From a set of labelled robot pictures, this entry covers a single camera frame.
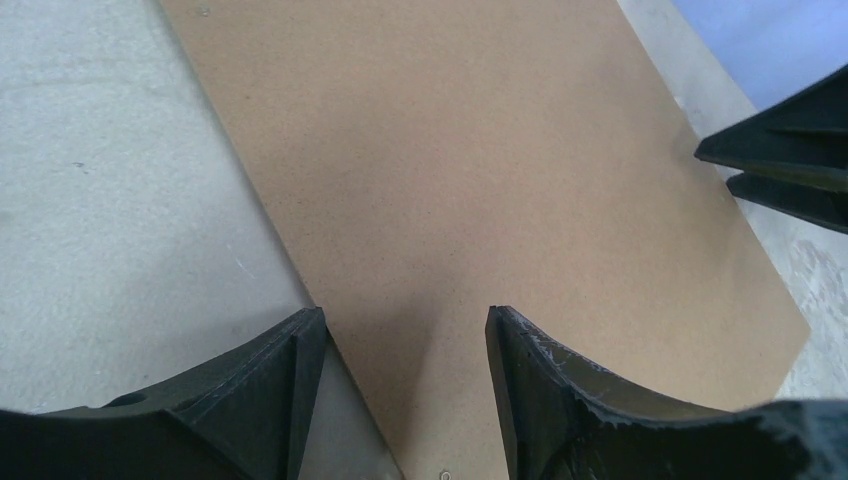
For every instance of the brown frame backing board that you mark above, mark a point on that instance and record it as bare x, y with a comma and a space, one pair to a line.
423, 161

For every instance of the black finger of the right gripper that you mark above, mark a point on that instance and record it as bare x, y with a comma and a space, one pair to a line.
801, 140
816, 206

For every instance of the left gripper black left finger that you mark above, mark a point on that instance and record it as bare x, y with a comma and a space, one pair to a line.
245, 414

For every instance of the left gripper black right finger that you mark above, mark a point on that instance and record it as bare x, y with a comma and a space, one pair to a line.
563, 416

